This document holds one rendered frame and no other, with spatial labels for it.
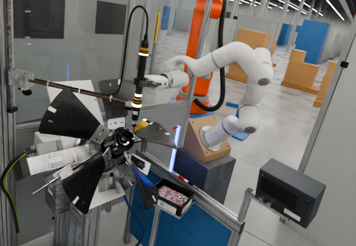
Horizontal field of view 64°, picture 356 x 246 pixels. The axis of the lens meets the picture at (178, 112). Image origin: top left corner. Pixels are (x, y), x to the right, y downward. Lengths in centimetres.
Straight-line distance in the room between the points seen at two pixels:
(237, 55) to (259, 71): 13
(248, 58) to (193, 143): 79
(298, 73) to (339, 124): 772
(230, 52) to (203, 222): 101
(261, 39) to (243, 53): 783
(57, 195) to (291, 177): 123
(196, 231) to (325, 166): 147
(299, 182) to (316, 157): 155
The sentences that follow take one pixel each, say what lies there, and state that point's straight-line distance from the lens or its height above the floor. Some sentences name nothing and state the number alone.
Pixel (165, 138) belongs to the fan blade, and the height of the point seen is 116.
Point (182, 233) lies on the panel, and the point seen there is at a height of 50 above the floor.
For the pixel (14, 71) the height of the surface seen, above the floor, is 140.
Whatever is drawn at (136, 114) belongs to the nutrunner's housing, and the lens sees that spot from 141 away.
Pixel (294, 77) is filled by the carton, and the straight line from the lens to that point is 1045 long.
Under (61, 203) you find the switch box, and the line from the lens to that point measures 183.
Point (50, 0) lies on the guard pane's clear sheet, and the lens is 188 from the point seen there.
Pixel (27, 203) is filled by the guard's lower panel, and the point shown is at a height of 40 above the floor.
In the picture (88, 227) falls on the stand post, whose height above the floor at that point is 62.
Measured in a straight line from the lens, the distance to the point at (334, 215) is 304.
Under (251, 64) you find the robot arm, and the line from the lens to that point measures 138.
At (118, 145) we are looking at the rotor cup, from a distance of 135.
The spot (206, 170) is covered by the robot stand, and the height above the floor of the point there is 92.
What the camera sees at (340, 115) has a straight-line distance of 276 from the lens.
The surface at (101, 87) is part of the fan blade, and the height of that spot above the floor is 138.
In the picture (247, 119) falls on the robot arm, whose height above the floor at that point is 132.
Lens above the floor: 184
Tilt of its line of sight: 20 degrees down
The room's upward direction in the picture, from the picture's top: 11 degrees clockwise
